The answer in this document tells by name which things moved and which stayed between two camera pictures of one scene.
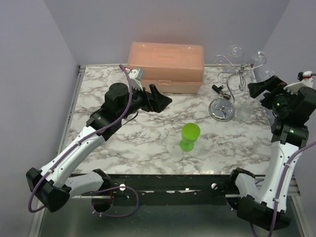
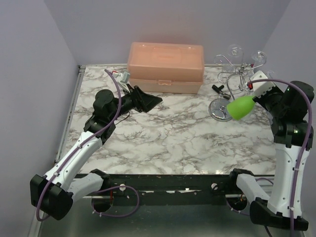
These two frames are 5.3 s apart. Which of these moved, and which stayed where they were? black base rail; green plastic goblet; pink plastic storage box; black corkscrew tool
Moved: green plastic goblet
Stayed: pink plastic storage box; black corkscrew tool; black base rail
